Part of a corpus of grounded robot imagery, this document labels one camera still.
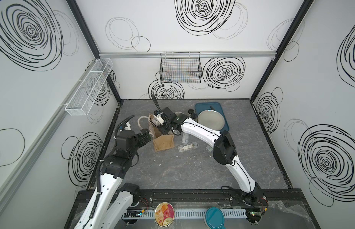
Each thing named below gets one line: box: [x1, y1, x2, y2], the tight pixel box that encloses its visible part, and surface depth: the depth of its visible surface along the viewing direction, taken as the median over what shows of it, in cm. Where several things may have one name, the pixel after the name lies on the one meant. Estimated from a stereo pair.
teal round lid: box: [205, 206, 227, 229], surface depth 63 cm
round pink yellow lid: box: [154, 201, 176, 228], surface depth 68 cm
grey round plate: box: [197, 109, 226, 131], surface depth 108 cm
